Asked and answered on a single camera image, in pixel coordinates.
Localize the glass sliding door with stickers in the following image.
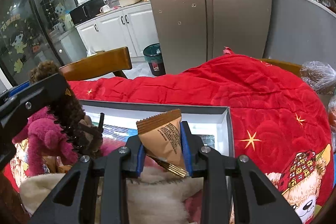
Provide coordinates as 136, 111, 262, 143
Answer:
0, 0, 87, 85

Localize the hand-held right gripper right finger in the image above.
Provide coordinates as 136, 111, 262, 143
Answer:
180, 121, 302, 224

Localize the clear bag with brown contents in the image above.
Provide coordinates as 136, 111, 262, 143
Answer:
299, 61, 336, 94

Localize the white kitchen cabinet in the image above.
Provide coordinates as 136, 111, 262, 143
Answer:
76, 2, 159, 58

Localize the black microwave oven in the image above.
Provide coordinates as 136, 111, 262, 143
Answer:
69, 0, 105, 25

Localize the pink plush toy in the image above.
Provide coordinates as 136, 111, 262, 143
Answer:
12, 106, 105, 177

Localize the tan snack packet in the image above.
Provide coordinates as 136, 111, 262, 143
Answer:
136, 109, 191, 178

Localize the white plush bear keychain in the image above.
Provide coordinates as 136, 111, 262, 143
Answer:
20, 166, 205, 224

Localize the champagne double-door refrigerator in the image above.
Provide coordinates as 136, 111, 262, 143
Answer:
138, 0, 272, 75

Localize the red printed blanket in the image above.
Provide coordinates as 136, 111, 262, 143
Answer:
8, 53, 331, 224

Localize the wooden chair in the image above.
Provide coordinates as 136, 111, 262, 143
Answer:
260, 58, 302, 77
59, 46, 132, 81

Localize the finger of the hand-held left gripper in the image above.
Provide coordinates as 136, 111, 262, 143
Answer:
0, 73, 69, 130
0, 83, 33, 104

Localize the dark cardboard box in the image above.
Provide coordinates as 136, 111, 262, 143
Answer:
79, 99, 235, 161

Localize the black trash bin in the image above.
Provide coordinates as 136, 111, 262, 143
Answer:
143, 43, 166, 77

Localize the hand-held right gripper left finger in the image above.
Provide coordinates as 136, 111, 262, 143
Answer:
30, 135, 146, 224

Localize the brown fluffy hair clip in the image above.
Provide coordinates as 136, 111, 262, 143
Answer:
29, 61, 103, 159

